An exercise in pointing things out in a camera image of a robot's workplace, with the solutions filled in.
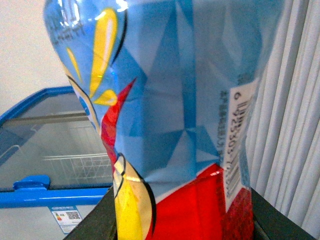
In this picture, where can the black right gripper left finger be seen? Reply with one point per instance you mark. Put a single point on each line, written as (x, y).
(100, 223)

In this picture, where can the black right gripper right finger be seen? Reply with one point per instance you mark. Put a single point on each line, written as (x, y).
(270, 224)

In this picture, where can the white chest freezer blue rim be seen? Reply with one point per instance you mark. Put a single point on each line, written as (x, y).
(33, 211)

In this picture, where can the grey pleated curtain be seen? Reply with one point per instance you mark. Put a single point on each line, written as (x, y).
(283, 142)

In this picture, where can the glass sliding freezer lid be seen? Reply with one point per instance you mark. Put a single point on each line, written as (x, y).
(36, 127)

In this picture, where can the white wire freezer basket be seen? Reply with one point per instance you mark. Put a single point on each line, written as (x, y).
(83, 160)

